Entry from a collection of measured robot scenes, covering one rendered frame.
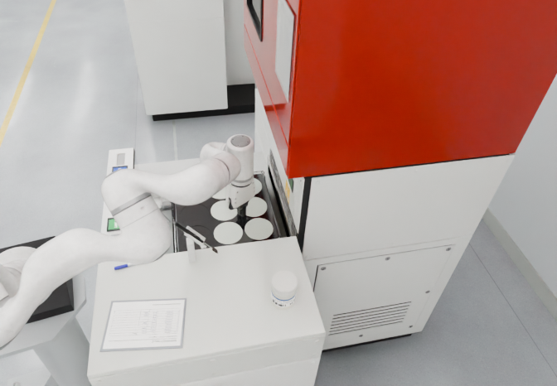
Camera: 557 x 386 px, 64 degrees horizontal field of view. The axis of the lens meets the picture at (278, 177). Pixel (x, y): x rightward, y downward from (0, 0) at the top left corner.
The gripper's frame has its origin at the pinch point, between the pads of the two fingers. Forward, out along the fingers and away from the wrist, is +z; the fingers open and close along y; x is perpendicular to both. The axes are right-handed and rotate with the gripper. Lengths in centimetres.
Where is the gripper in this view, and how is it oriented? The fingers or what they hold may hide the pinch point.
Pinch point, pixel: (241, 209)
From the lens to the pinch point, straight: 159.8
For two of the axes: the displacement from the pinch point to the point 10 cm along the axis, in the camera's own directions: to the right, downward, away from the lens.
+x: 6.9, 5.2, -5.1
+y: -7.3, 4.5, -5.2
